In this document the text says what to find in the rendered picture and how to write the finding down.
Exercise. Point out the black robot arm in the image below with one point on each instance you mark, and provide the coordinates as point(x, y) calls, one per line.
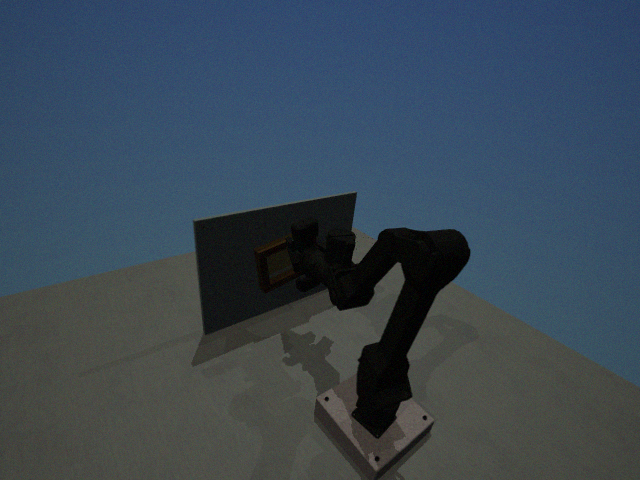
point(430, 260)

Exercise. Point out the dark grey flat panel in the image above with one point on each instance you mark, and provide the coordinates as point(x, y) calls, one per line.
point(228, 281)

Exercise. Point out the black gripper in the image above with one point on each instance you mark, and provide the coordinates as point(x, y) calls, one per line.
point(304, 256)

